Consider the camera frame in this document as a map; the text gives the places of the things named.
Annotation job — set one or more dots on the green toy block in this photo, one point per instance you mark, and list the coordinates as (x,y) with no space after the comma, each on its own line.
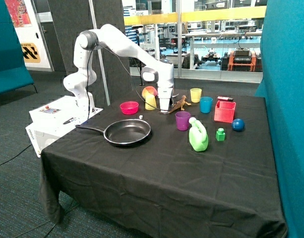
(220,134)

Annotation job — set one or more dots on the pink plastic bowl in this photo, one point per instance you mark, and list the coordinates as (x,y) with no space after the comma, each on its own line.
(129,107)

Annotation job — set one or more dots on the blue ball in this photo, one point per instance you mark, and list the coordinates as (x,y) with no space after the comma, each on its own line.
(238,125)

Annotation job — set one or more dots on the red wall poster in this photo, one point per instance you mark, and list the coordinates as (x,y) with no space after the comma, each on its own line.
(18,13)

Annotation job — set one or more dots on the purple plastic cup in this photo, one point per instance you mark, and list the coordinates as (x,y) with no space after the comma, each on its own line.
(182,120)

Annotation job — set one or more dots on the green toy jug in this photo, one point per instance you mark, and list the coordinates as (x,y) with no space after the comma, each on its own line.
(198,137)

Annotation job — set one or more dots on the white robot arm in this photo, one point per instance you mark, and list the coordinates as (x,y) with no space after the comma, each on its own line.
(108,36)

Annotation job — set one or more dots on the orange toy lizard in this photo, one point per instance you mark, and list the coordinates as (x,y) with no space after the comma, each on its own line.
(177,106)

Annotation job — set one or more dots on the teal sofa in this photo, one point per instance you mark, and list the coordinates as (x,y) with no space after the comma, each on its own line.
(13,72)

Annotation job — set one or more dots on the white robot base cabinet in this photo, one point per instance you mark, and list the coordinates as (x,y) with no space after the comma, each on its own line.
(54,120)

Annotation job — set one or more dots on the yellow upside-down cup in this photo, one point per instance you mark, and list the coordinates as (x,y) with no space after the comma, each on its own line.
(150,102)

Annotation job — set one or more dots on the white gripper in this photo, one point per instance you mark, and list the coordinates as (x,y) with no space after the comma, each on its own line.
(165,98)

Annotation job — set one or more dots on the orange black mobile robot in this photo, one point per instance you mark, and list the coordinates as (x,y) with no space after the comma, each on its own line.
(242,59)

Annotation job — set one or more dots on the yellow black sign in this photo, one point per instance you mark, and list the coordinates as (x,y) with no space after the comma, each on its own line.
(30,53)

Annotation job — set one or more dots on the black tablecloth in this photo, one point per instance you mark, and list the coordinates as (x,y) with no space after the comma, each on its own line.
(163,187)

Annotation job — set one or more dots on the black frying pan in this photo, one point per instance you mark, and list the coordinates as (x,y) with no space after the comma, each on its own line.
(126,132)

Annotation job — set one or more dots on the blue plastic cup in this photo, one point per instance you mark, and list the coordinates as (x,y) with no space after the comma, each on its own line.
(205,104)

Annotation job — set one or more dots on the red open box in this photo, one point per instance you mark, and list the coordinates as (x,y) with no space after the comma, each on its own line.
(224,111)

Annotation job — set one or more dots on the red yellow peach toy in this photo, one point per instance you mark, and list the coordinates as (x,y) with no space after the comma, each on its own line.
(149,90)

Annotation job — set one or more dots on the red marker pen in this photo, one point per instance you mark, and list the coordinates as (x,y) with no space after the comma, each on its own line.
(225,98)

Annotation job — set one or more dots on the yellow upright cup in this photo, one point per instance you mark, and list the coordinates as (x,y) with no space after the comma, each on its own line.
(195,94)

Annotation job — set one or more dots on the teal partition wall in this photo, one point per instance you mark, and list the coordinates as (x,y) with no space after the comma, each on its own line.
(282,86)

